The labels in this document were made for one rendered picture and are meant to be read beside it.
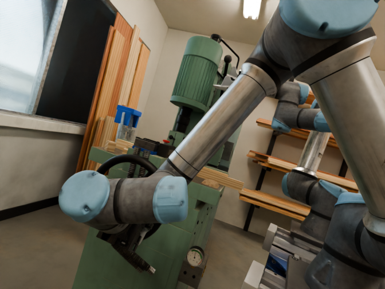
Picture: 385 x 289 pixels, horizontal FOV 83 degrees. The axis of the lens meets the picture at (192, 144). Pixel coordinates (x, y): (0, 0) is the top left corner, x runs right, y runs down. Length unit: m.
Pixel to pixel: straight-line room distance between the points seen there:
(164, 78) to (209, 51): 2.73
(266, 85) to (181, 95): 0.56
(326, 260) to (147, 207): 0.42
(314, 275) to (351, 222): 0.15
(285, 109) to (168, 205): 0.65
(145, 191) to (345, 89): 0.33
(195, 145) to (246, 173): 2.95
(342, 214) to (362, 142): 0.23
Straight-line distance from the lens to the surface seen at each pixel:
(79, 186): 0.37
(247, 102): 0.47
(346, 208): 0.59
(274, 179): 3.43
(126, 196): 0.36
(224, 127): 0.46
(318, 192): 1.08
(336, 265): 0.60
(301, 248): 1.09
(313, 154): 1.15
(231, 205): 3.46
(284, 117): 0.88
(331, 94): 0.40
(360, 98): 0.39
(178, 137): 0.99
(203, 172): 1.01
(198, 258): 0.86
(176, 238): 0.93
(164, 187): 0.35
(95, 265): 1.14
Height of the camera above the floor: 1.06
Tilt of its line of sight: 1 degrees down
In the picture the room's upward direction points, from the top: 17 degrees clockwise
